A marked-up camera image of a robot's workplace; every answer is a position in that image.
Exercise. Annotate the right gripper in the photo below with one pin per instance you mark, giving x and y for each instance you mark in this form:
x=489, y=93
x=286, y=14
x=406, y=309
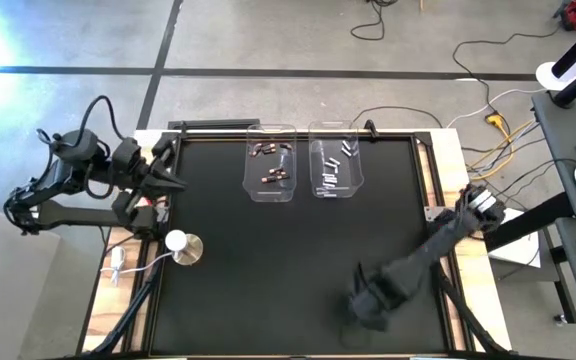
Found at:
x=375, y=300

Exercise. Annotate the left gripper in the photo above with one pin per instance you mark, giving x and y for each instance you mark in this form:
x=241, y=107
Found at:
x=135, y=167

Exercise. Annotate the clear plastic bin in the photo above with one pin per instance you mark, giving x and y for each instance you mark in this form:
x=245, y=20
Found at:
x=258, y=165
x=350, y=175

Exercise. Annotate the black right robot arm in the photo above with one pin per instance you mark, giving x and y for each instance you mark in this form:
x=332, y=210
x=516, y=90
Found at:
x=428, y=252

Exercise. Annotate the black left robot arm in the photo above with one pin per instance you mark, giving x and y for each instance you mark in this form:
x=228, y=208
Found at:
x=78, y=215

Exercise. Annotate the white globe brass lamp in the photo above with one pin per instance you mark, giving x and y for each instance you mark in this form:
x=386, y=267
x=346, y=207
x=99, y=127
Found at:
x=188, y=252

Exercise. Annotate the white power adapter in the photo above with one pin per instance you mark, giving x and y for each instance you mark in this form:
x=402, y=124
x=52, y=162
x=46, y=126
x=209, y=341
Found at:
x=117, y=256

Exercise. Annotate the black table mat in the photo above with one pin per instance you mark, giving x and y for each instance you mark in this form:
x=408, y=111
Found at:
x=268, y=290

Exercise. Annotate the white flat box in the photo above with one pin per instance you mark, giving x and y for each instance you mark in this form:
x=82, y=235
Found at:
x=515, y=252

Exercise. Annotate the black clamp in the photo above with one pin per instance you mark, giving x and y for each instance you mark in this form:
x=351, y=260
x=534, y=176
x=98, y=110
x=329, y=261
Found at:
x=370, y=129

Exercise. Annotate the grey flat panel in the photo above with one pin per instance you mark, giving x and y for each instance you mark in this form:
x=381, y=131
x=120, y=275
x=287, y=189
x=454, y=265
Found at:
x=3, y=290

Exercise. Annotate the white black tower fan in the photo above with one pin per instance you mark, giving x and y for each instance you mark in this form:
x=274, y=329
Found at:
x=550, y=75

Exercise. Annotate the grey metal bracket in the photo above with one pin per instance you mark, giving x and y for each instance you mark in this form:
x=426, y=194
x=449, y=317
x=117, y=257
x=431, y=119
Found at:
x=430, y=214

